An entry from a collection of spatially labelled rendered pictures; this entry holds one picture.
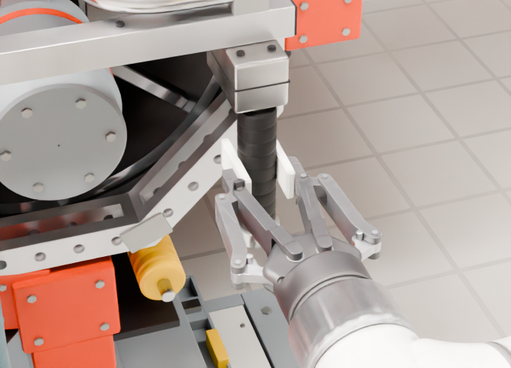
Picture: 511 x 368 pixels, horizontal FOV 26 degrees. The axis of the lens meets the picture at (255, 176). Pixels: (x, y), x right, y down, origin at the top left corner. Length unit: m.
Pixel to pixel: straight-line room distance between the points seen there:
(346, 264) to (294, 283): 0.04
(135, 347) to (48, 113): 0.75
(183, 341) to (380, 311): 0.91
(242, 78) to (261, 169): 0.10
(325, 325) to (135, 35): 0.29
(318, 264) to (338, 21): 0.42
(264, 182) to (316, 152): 1.44
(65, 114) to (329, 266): 0.29
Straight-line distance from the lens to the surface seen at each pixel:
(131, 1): 0.92
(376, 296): 0.83
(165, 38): 0.93
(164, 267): 1.35
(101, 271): 1.31
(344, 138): 2.50
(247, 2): 0.94
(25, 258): 1.29
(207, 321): 1.82
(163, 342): 1.70
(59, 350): 1.38
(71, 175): 1.05
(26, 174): 1.04
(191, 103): 1.33
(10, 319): 1.34
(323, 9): 1.20
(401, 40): 2.88
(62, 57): 0.92
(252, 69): 0.94
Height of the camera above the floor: 1.44
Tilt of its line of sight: 37 degrees down
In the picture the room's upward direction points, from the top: straight up
